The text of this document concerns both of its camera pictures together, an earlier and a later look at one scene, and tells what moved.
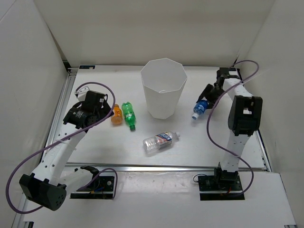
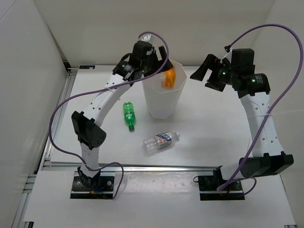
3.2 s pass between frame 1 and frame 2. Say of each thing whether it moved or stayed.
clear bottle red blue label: stayed
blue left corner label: stayed
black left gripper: moved
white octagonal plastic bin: stayed
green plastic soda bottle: stayed
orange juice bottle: moved
